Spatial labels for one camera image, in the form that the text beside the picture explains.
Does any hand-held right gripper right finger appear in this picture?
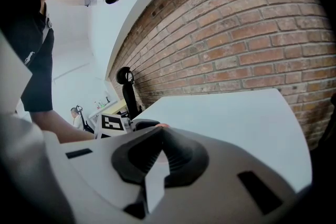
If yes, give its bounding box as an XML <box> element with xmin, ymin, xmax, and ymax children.
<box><xmin>145</xmin><ymin>127</ymin><xmax>313</xmax><ymax>224</ymax></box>

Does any pale yellow desk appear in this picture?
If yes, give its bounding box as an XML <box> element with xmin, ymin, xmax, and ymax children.
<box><xmin>88</xmin><ymin>98</ymin><xmax>127</xmax><ymax>119</ymax></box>

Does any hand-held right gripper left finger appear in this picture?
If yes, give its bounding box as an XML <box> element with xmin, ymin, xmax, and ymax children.
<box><xmin>41</xmin><ymin>127</ymin><xmax>166</xmax><ymax>224</ymax></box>

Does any person's black shirt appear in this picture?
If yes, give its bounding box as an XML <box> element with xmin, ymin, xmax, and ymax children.
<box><xmin>0</xmin><ymin>0</ymin><xmax>55</xmax><ymax>113</ymax></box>

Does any person's left forearm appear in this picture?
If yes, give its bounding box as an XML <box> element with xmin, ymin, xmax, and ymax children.
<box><xmin>28</xmin><ymin>109</ymin><xmax>97</xmax><ymax>144</ymax></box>

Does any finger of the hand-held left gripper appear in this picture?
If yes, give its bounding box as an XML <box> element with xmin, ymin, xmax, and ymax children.
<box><xmin>131</xmin><ymin>119</ymin><xmax>161</xmax><ymax>132</ymax></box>

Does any black office chair with headrest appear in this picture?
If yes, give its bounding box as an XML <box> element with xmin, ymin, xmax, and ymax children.
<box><xmin>115</xmin><ymin>66</ymin><xmax>144</xmax><ymax>122</ymax></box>

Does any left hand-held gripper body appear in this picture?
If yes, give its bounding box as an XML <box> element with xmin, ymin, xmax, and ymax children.
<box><xmin>93</xmin><ymin>113</ymin><xmax>133</xmax><ymax>140</ymax></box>

